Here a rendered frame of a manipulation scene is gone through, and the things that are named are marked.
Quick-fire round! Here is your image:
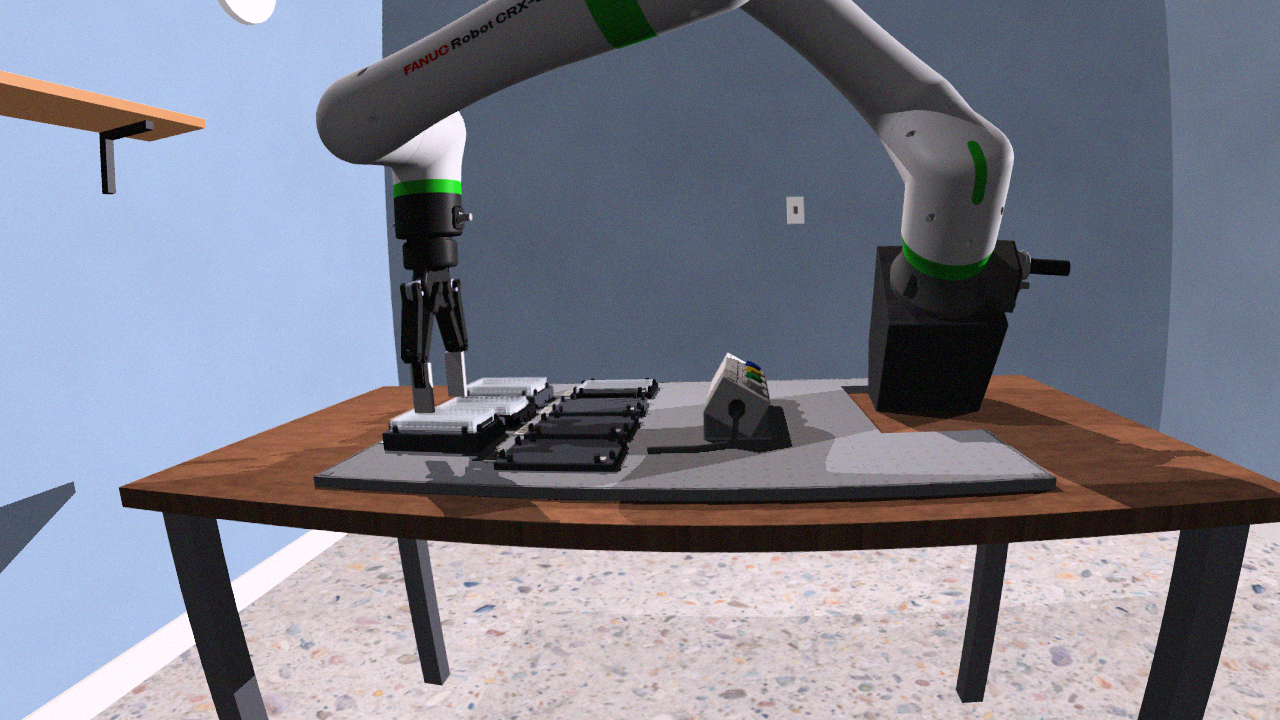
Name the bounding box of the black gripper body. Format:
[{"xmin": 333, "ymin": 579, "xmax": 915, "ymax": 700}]
[{"xmin": 402, "ymin": 240, "xmax": 458, "ymax": 306}]

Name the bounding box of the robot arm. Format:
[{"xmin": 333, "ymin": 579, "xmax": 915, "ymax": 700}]
[{"xmin": 316, "ymin": 0, "xmax": 1070, "ymax": 319}]

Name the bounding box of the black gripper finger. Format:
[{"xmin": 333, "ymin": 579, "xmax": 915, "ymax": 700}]
[
  {"xmin": 435, "ymin": 279, "xmax": 468, "ymax": 397},
  {"xmin": 401, "ymin": 278, "xmax": 443, "ymax": 413}
]

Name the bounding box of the white button panel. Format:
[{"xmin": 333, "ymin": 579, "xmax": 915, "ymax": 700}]
[{"xmin": 646, "ymin": 354, "xmax": 771, "ymax": 454}]

